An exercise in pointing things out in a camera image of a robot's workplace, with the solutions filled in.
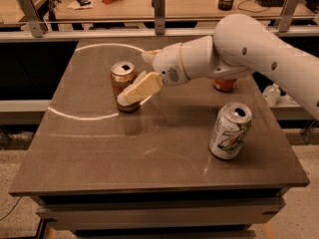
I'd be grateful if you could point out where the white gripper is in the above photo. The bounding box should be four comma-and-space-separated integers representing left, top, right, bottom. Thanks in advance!
117, 43, 188, 107

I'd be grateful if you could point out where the orange LaCroix can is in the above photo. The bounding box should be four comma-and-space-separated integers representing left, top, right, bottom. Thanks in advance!
111, 61, 138, 100

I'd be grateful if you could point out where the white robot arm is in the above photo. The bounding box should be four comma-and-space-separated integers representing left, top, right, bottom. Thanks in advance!
117, 14, 319, 119

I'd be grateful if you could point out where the red Coca-Cola can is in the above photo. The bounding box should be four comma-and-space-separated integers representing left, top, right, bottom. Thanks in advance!
213, 79, 237, 92

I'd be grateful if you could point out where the white green 7up can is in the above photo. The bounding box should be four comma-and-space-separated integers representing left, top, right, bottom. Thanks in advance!
209, 102, 252, 160

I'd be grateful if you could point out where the black mesh pen cup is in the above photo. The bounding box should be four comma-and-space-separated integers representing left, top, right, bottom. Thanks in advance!
217, 0, 234, 11

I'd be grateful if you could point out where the clear plastic sanitizer bottle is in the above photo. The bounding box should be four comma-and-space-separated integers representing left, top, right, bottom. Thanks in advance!
262, 84, 281, 107

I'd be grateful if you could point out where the middle metal rail bracket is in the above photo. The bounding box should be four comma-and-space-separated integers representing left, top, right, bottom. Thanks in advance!
153, 0, 165, 35

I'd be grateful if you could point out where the metal rail bracket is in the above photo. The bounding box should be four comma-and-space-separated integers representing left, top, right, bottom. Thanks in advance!
274, 0, 299, 33
18, 0, 47, 38
153, 0, 165, 35

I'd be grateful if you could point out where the left metal rail bracket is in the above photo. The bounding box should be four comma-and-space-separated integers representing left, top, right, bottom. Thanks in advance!
18, 0, 47, 38

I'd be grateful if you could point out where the black cable on desk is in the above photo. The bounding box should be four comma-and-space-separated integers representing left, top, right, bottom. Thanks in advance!
236, 0, 271, 14

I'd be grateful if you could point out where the right metal rail bracket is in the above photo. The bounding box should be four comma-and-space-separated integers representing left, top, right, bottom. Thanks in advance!
274, 0, 299, 33

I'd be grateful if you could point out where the metal horizontal rail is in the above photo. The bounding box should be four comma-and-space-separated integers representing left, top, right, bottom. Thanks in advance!
0, 26, 319, 43

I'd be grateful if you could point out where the black cable on floor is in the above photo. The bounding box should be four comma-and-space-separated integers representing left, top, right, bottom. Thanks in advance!
0, 196, 24, 223

